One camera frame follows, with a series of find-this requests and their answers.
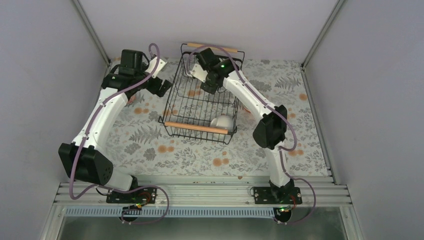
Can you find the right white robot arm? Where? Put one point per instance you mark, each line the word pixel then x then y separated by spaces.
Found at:
pixel 272 123

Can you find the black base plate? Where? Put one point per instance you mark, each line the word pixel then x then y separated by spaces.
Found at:
pixel 143 196
pixel 268 196

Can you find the aluminium mounting rail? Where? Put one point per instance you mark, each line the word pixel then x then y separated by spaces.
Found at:
pixel 233 191

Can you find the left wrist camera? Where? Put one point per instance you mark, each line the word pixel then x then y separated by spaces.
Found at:
pixel 155 65

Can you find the white round bowl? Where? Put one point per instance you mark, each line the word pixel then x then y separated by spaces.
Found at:
pixel 225 122

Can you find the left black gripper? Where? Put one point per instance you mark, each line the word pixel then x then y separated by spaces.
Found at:
pixel 154 88

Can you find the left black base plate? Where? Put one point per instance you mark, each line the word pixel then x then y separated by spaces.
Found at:
pixel 143 196

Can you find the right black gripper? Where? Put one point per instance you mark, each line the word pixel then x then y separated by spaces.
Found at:
pixel 211 90

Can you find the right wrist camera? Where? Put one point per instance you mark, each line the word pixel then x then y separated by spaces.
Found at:
pixel 198 73

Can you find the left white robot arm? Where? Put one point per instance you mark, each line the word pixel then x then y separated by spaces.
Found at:
pixel 85 158

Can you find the floral table mat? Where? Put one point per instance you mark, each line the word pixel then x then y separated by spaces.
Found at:
pixel 140 145

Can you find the black wire dish rack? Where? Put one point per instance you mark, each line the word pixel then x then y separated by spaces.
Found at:
pixel 188 104

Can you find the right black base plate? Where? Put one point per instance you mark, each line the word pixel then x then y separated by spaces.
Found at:
pixel 268 196

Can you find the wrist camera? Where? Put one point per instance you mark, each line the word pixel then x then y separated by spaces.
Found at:
pixel 198 73
pixel 155 65

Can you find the red patterned bowl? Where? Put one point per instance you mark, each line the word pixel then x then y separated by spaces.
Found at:
pixel 131 100

